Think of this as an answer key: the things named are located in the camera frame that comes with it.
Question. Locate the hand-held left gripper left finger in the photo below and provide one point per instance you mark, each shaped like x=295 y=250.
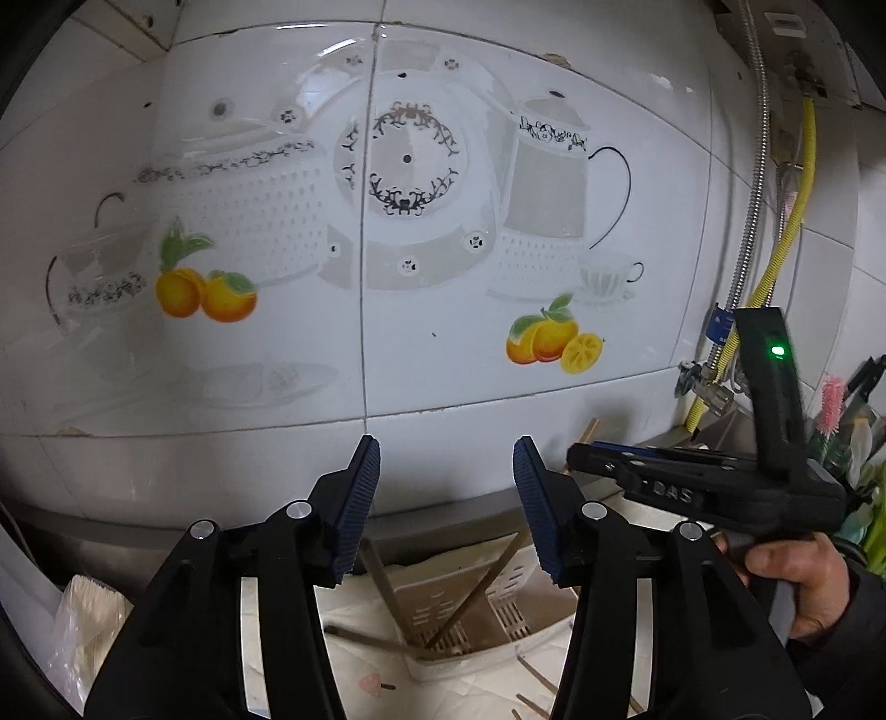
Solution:
x=356 y=509

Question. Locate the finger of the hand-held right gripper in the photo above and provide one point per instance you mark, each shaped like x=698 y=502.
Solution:
x=678 y=455
x=599 y=462

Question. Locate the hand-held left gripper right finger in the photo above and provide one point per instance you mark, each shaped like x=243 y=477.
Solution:
x=540 y=516

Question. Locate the slender brown chopstick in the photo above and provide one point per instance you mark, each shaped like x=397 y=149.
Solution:
x=592 y=429

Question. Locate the pile of wooden chopsticks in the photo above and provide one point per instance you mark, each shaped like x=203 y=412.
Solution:
x=484 y=588

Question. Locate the cream plastic utensil holder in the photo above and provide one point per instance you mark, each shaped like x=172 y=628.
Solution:
x=450 y=616

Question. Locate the person's right forearm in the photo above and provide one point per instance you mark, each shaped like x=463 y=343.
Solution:
x=848 y=664

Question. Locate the person's right hand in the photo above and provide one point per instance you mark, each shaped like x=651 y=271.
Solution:
x=817 y=581

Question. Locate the metal angle valve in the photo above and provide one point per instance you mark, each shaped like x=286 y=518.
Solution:
x=727 y=398

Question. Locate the green tinted glass jar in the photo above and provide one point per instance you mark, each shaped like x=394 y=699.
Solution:
x=830 y=453

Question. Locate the pink bottle brush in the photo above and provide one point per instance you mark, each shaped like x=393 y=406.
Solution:
x=833 y=405

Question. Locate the green plastic rack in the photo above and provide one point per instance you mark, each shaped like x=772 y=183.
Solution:
x=875 y=526

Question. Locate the cream quilted printed mat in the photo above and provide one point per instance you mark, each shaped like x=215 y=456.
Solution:
x=360 y=664

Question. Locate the clear bag of beige sheets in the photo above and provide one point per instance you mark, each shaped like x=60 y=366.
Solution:
x=90 y=630

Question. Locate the white wall water heater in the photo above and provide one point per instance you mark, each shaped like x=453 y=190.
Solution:
x=796 y=41

